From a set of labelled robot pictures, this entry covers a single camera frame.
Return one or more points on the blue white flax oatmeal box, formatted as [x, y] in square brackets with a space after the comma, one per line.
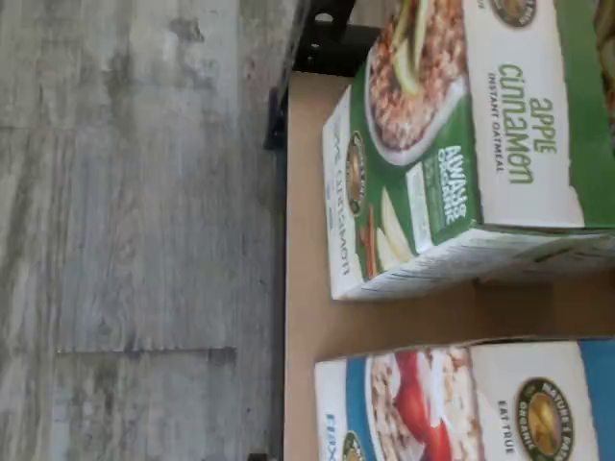
[418, 408]
[598, 408]

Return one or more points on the wooden shelf board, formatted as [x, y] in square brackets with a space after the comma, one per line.
[307, 336]

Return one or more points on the green apple cinnamon oatmeal box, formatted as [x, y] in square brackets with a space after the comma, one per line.
[432, 144]
[600, 96]

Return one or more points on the black metal shelf rack frame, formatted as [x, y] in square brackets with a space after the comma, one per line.
[327, 53]

